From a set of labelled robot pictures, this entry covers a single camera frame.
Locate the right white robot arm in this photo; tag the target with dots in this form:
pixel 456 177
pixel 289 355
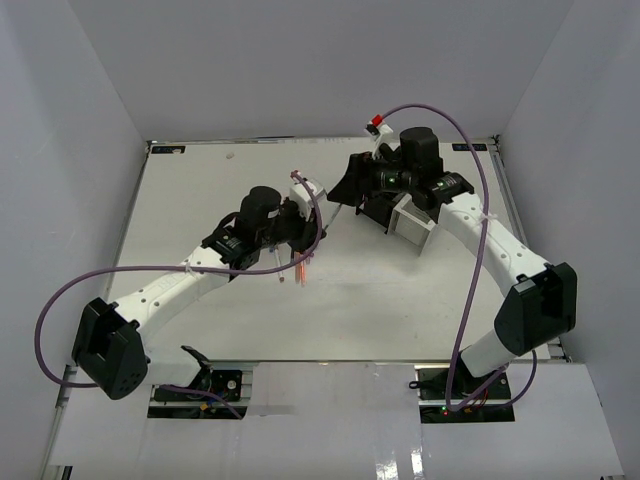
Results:
pixel 540 299

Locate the blue table label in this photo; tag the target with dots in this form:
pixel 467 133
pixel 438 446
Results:
pixel 167 149
pixel 478 147

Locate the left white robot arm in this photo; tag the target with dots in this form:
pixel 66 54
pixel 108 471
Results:
pixel 112 344

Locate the right blue table label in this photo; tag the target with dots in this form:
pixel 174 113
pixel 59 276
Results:
pixel 478 147

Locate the white slotted container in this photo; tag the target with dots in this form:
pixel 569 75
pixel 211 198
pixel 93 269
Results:
pixel 410 224

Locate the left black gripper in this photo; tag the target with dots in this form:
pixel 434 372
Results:
pixel 308 230

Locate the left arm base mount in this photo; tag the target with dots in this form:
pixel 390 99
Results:
pixel 214 393

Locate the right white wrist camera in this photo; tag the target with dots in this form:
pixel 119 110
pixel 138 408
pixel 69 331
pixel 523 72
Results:
pixel 380 133

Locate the left blue table label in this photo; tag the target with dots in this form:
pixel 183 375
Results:
pixel 167 149

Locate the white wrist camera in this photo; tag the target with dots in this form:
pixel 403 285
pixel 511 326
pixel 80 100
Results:
pixel 380 133
pixel 302 196

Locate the brown capped white marker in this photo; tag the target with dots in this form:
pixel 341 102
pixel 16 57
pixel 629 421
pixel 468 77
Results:
pixel 278 263

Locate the blue pen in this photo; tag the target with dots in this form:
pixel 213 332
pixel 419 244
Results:
pixel 331 218

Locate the black slotted container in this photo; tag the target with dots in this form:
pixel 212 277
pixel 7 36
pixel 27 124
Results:
pixel 379 208

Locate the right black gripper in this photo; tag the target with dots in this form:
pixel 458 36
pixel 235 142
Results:
pixel 359 179

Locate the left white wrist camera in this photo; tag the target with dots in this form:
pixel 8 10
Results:
pixel 302 196

